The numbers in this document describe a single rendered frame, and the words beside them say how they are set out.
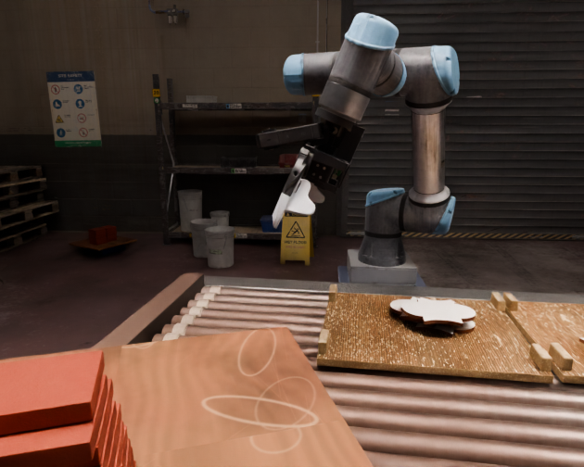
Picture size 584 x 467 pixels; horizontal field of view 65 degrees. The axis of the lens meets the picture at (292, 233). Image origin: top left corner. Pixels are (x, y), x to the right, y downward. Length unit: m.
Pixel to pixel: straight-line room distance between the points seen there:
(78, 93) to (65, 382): 6.10
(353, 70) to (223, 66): 5.08
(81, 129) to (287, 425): 5.99
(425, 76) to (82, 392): 1.04
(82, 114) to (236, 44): 2.09
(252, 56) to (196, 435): 5.38
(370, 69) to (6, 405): 0.62
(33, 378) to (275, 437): 0.26
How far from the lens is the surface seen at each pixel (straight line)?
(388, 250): 1.42
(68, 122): 6.45
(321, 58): 0.88
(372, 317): 1.05
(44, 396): 0.33
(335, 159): 0.74
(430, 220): 1.37
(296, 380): 0.61
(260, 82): 5.70
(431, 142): 1.27
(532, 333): 1.09
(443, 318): 0.98
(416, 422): 0.77
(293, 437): 0.51
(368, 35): 0.74
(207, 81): 5.82
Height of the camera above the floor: 1.35
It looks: 13 degrees down
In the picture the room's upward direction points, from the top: straight up
